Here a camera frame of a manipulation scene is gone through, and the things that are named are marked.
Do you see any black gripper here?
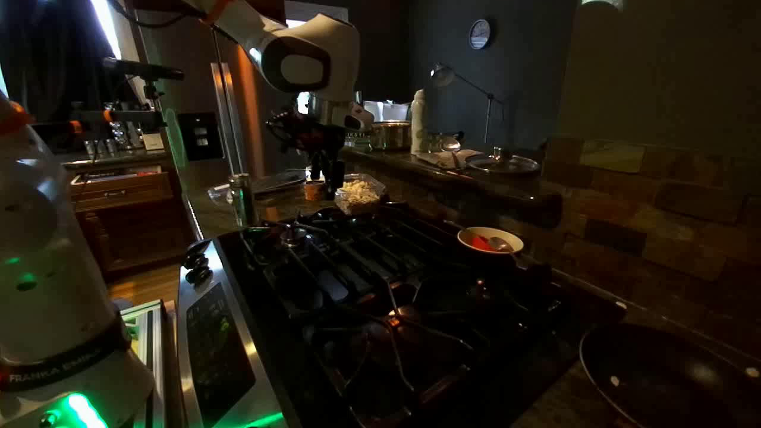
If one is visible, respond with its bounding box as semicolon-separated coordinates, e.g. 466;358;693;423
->
271;112;344;199

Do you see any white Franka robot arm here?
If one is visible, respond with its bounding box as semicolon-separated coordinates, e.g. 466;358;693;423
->
0;0;359;428

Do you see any black gas stove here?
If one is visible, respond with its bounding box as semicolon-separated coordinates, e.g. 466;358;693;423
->
177;205;573;428

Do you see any clear tray of popcorn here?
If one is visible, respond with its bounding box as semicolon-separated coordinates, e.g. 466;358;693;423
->
335;174;386;212

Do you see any glass jar on counter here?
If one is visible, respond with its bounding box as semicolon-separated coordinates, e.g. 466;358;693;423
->
230;174;256;225

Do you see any stainless steel refrigerator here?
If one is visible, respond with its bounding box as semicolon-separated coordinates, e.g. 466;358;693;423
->
129;0;304;178

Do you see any silver plate on counter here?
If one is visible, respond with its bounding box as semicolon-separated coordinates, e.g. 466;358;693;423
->
466;154;539;175

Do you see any white bowl with red food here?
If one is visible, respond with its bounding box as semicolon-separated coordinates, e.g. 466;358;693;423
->
457;225;523;254

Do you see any wooden cabinet drawer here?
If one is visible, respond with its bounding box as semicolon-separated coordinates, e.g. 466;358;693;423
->
70;167;192;275

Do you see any black frying pan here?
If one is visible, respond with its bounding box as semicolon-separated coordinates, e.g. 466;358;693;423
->
577;323;761;428

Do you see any round wall clock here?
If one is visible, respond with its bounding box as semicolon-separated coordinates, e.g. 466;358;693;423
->
468;20;494;52

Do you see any camera tripod mount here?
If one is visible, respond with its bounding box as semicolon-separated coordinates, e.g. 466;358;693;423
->
70;58;183;162

